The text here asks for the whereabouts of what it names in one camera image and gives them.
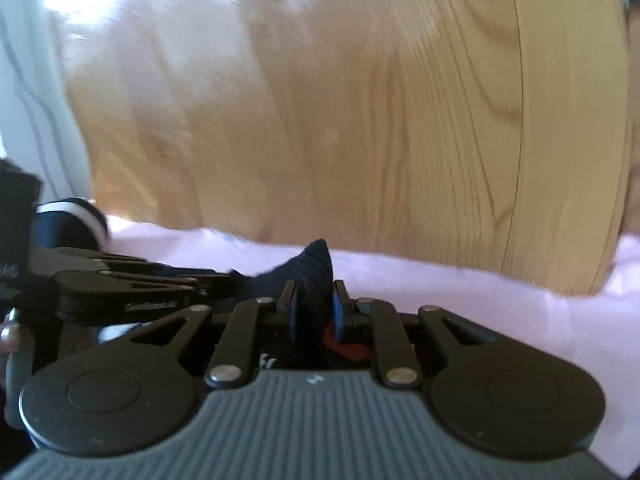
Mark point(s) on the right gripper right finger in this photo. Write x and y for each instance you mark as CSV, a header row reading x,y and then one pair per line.
x,y
404,350

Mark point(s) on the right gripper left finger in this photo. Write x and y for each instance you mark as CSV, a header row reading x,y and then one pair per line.
x,y
225,351

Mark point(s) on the pink bed sheet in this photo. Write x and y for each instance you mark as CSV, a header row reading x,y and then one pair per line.
x,y
599,333

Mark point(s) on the black red patterned sock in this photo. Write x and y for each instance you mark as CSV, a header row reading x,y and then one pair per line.
x,y
156,345

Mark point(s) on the wooden headboard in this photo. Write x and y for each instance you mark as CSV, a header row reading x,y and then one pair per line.
x,y
488,134

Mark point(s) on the folded black socks stack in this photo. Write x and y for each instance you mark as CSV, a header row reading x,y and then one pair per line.
x,y
74,223

